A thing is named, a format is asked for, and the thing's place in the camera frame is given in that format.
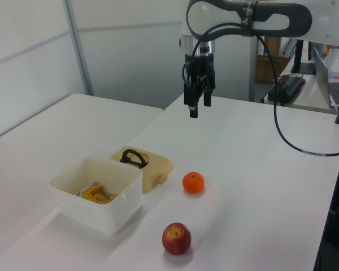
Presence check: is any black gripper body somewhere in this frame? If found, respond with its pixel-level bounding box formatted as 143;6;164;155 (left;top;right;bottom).
184;53;216;86

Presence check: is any orange mandarin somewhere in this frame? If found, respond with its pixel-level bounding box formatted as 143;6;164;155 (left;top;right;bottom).
182;171;206;195

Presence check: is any red apple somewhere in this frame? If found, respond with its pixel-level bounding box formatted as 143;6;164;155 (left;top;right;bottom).
162;222;192;256

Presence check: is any beige container lid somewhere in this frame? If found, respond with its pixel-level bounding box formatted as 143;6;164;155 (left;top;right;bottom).
109;145;175;194

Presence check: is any white plastic container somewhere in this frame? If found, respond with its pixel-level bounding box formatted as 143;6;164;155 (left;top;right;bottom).
48;154;144;235

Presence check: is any cardboard box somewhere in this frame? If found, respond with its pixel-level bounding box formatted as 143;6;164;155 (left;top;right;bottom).
255;54;290;84

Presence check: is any wooden panel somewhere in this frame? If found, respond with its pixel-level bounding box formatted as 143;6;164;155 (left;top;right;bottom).
264;36;283;56

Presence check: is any black electronics box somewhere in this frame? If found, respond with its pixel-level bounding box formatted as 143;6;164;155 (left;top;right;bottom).
267;75;306;107

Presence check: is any black monitor stand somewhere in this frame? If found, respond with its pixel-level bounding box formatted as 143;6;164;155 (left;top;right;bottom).
290;39;317;76

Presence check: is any silver laptop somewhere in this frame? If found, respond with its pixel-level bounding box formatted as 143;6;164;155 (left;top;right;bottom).
312;46;339;108

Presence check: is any orange clamp with metal screw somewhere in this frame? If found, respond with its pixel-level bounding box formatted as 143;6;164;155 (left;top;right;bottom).
74;181;119;205

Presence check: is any grey partition edge post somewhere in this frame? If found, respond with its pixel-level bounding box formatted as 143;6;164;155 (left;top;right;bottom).
248;35;258;103

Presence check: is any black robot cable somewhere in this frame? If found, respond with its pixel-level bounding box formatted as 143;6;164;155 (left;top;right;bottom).
181;22;339;157

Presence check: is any black lid handle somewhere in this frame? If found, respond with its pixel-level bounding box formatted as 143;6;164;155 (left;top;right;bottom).
119;148;150;170

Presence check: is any black metal frame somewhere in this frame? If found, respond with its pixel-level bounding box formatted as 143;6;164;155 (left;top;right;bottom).
312;138;339;271

